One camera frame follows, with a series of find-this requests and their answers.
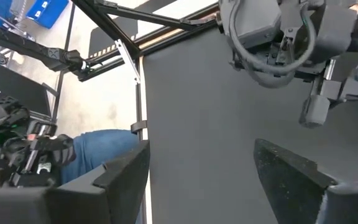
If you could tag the black frame bar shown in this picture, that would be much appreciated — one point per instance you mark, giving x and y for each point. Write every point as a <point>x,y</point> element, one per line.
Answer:
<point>26,46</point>

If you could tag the blue plastic bin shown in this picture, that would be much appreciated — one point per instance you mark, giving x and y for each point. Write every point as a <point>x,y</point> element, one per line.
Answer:
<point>2,12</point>
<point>47,12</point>

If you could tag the grey cylindrical plug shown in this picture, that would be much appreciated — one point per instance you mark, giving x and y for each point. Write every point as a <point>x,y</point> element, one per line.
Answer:
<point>315,110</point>

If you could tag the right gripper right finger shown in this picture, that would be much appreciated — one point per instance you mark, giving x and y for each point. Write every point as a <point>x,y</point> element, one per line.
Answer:
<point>300,199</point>

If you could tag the black frame strut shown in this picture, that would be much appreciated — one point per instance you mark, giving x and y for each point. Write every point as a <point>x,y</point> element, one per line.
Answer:
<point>104,21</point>

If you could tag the white metal bracket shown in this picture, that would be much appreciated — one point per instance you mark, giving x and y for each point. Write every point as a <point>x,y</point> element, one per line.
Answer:
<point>127,60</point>

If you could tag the black edge clip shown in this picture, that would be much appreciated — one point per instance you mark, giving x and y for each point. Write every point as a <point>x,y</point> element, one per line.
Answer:
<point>138,126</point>

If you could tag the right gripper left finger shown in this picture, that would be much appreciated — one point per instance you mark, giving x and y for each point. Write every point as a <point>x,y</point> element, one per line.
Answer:
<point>73,205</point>

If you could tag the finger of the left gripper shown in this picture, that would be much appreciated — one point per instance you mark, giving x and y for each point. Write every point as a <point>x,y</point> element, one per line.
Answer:
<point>356,90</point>

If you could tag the person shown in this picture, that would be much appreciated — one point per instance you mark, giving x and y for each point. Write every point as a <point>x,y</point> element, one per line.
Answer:
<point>104,149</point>

